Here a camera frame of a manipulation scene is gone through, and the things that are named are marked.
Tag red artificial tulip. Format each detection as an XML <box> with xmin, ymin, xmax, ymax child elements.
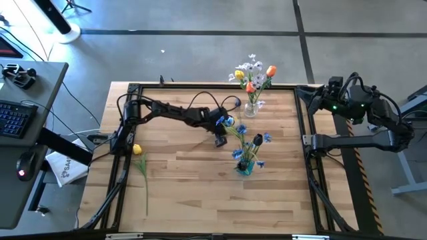
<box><xmin>246</xmin><ymin>81</ymin><xmax>258</xmax><ymax>106</ymax></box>

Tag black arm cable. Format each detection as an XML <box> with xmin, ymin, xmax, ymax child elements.
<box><xmin>337</xmin><ymin>71</ymin><xmax>405</xmax><ymax>118</ymax></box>
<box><xmin>185</xmin><ymin>90</ymin><xmax>242</xmax><ymax>111</ymax></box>

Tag grey desk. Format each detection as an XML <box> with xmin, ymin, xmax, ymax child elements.
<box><xmin>0</xmin><ymin>58</ymin><xmax>70</xmax><ymax>230</ymax></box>

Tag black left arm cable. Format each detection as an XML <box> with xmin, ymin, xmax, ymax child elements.
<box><xmin>185</xmin><ymin>90</ymin><xmax>242</xmax><ymax>111</ymax></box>

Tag grey stand legs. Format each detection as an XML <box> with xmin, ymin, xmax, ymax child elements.
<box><xmin>390</xmin><ymin>85</ymin><xmax>427</xmax><ymax>197</ymax></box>

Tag orange artificial tulip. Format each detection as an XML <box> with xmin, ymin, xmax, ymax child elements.
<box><xmin>255</xmin><ymin>65</ymin><xmax>278</xmax><ymax>101</ymax></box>

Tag white artificial flower sprig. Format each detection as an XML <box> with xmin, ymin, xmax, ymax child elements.
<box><xmin>228</xmin><ymin>53</ymin><xmax>268</xmax><ymax>109</ymax></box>

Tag black tripod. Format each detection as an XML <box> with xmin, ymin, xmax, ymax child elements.
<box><xmin>61</xmin><ymin>0</ymin><xmax>93</xmax><ymax>14</ymax></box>

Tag black clamp gadget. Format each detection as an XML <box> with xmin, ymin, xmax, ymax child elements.
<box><xmin>1</xmin><ymin>63</ymin><xmax>37</xmax><ymax>90</ymax></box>

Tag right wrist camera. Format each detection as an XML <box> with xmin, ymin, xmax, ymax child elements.
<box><xmin>328</xmin><ymin>75</ymin><xmax>344</xmax><ymax>93</ymax></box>

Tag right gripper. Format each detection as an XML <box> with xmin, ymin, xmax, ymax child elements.
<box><xmin>296</xmin><ymin>85</ymin><xmax>346</xmax><ymax>116</ymax></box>

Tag silver metal bracket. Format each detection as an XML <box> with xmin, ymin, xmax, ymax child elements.
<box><xmin>292</xmin><ymin>234</ymin><xmax>330</xmax><ymax>240</ymax></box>
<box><xmin>105</xmin><ymin>233</ymin><xmax>145</xmax><ymax>240</ymax></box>

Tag yellow artificial tulip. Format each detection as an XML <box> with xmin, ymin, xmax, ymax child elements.
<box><xmin>234</xmin><ymin>69</ymin><xmax>254</xmax><ymax>107</ymax></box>
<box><xmin>132</xmin><ymin>143</ymin><xmax>150</xmax><ymax>217</ymax></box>

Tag black aluminium table frame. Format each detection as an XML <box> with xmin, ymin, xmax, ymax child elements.
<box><xmin>79</xmin><ymin>82</ymin><xmax>360</xmax><ymax>240</ymax></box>

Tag black floor cable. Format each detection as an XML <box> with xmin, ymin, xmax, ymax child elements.
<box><xmin>0</xmin><ymin>25</ymin><xmax>103</xmax><ymax>128</ymax></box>

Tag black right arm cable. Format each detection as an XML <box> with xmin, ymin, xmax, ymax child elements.
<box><xmin>337</xmin><ymin>71</ymin><xmax>405</xmax><ymax>118</ymax></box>

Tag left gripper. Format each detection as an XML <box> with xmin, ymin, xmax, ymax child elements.
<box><xmin>199</xmin><ymin>107</ymin><xmax>234</xmax><ymax>148</ymax></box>

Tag black computer mouse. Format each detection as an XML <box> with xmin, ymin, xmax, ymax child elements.
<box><xmin>15</xmin><ymin>151</ymin><xmax>37</xmax><ymax>183</ymax></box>

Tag clear glass vase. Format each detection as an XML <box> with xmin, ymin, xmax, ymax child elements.
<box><xmin>243</xmin><ymin>101</ymin><xmax>260</xmax><ymax>118</ymax></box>

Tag black column white round base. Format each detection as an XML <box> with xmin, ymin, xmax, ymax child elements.
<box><xmin>32</xmin><ymin>0</ymin><xmax>82</xmax><ymax>45</ymax></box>

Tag black keyboard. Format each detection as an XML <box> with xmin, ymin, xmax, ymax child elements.
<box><xmin>0</xmin><ymin>101</ymin><xmax>39</xmax><ymax>139</ymax></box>

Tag black hazard-striped base plate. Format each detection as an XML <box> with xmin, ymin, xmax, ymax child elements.
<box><xmin>333</xmin><ymin>113</ymin><xmax>385</xmax><ymax>236</ymax></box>

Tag blue cut-glass vase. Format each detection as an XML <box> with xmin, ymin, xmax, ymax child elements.
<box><xmin>236</xmin><ymin>159</ymin><xmax>256</xmax><ymax>177</ymax></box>

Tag black red screen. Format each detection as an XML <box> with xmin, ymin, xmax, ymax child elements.
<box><xmin>0</xmin><ymin>35</ymin><xmax>23</xmax><ymax>59</ymax></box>

